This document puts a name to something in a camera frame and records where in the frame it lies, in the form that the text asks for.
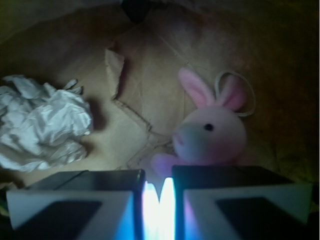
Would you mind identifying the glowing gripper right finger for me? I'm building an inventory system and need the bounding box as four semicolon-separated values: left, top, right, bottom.
161;165;313;240

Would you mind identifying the brown paper bag tray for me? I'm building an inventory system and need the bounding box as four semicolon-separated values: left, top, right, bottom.
0;0;320;240

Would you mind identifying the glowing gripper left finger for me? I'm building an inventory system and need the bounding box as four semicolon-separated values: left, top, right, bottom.
6;169;159;240

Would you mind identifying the crumpled white paper ball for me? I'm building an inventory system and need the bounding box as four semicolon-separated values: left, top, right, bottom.
0;75;93;172

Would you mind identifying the pink plush bunny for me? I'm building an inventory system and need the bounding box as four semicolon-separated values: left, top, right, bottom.
150;68;255;178

